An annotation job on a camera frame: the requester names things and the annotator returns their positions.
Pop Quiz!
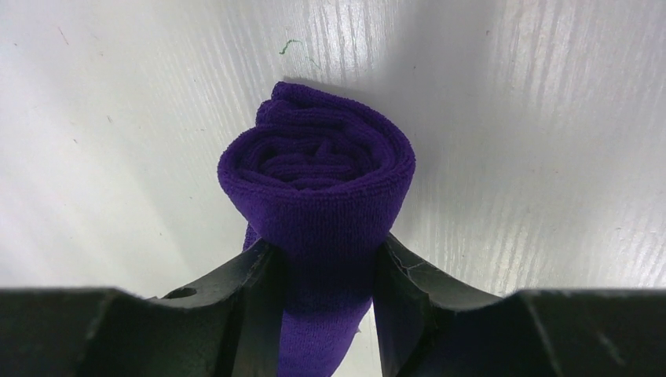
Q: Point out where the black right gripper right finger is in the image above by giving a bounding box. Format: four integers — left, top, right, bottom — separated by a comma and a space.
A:
373, 237, 665, 376

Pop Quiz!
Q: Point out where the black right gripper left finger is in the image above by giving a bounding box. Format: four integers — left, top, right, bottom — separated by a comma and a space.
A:
1, 240, 285, 376

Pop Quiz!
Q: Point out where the purple towel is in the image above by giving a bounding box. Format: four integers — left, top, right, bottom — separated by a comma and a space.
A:
218, 82, 415, 376

